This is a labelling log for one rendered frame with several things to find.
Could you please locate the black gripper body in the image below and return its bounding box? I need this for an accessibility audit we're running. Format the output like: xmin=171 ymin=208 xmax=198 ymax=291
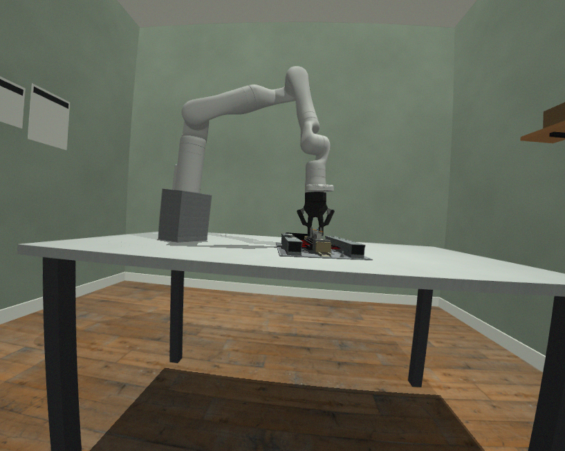
xmin=304 ymin=192 xmax=328 ymax=217

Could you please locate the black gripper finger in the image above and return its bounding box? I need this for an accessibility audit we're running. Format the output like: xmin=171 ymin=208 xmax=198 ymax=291
xmin=317 ymin=208 xmax=334 ymax=232
xmin=297 ymin=208 xmax=315 ymax=238

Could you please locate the black parts tray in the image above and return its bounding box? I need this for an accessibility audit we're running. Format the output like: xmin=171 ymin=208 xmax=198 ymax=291
xmin=285 ymin=232 xmax=307 ymax=240

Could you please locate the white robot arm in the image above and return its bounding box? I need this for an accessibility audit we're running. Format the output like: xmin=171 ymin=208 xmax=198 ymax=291
xmin=172 ymin=66 xmax=334 ymax=193

